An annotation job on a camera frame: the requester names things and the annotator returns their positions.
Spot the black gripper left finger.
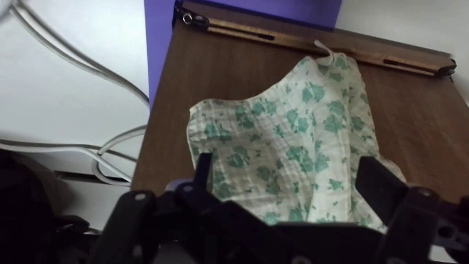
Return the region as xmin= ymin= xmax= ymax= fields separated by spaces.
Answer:
xmin=90 ymin=151 xmax=232 ymax=264

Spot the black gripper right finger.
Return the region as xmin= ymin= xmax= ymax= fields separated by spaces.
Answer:
xmin=355 ymin=156 xmax=469 ymax=264

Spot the white cloth with green flowers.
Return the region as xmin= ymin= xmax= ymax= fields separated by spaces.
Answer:
xmin=185 ymin=51 xmax=408 ymax=235

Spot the wooden book stand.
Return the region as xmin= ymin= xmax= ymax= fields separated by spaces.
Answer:
xmin=131 ymin=0 xmax=469 ymax=205

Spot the purple paper sheet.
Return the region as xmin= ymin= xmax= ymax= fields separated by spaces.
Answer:
xmin=142 ymin=0 xmax=345 ymax=110

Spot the looped white cable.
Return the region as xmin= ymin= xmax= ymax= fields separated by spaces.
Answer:
xmin=91 ymin=125 xmax=150 ymax=186

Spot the thin grey cable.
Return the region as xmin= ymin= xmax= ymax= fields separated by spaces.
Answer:
xmin=0 ymin=138 xmax=140 ymax=164

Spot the thick white cable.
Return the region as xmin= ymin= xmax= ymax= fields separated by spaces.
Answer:
xmin=9 ymin=0 xmax=153 ymax=107

